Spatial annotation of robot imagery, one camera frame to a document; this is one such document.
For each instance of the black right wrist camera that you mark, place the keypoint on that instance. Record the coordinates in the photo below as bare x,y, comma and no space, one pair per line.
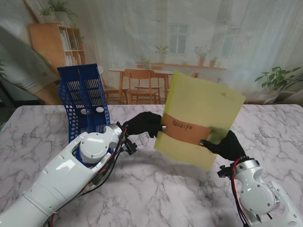
226,171

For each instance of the blue perforated plastic file rack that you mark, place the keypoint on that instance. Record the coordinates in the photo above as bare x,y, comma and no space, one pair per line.
82,94

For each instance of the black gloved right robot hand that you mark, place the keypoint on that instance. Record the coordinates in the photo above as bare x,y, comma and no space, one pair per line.
230,147

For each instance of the printed dining room backdrop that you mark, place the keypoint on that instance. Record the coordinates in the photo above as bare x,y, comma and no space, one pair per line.
165,35

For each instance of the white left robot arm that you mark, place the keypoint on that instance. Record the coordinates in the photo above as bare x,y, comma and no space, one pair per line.
59,184

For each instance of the yellow-green translucent file folder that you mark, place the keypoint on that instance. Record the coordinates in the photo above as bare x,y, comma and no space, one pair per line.
203,101

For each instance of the pink paper receipt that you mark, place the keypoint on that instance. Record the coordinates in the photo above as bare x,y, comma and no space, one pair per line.
184,131

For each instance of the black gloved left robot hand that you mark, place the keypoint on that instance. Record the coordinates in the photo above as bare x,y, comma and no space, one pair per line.
144,124

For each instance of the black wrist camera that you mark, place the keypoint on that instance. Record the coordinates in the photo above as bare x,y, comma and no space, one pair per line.
226,171
130,147

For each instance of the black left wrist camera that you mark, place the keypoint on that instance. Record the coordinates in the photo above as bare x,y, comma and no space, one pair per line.
130,147

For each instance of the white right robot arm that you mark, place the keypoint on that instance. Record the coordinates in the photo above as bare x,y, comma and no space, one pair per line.
258,196

